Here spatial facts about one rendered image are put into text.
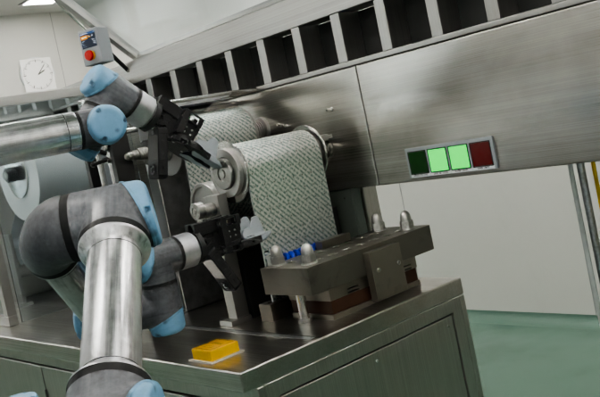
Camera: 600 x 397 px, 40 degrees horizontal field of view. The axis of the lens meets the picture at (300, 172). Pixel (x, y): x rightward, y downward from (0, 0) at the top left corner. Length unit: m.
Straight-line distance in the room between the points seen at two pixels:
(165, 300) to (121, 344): 0.56
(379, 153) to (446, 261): 3.12
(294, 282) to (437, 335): 0.37
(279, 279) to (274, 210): 0.20
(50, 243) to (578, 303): 3.61
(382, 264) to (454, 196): 3.10
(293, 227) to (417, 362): 0.42
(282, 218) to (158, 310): 0.40
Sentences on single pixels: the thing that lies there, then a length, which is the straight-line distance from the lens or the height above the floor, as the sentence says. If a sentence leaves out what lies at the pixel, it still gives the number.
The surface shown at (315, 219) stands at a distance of 2.03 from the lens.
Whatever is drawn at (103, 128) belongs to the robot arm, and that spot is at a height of 1.39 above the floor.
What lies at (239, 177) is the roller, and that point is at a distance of 1.91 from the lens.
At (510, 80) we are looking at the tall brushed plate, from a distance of 1.77.
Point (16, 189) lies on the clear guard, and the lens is 2.76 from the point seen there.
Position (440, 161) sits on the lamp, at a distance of 1.90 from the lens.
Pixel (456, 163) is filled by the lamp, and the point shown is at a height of 1.17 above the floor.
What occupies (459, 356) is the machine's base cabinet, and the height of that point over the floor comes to 0.73.
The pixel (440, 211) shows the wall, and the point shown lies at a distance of 5.05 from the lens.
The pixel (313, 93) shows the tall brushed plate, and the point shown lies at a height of 1.40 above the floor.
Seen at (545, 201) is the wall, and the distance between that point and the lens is 4.61.
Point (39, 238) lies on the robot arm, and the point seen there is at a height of 1.23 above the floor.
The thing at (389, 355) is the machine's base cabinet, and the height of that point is 0.80.
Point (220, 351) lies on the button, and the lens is 1.70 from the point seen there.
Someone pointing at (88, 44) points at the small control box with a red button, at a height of 1.67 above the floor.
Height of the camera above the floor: 1.32
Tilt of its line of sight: 3 degrees down
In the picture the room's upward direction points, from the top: 12 degrees counter-clockwise
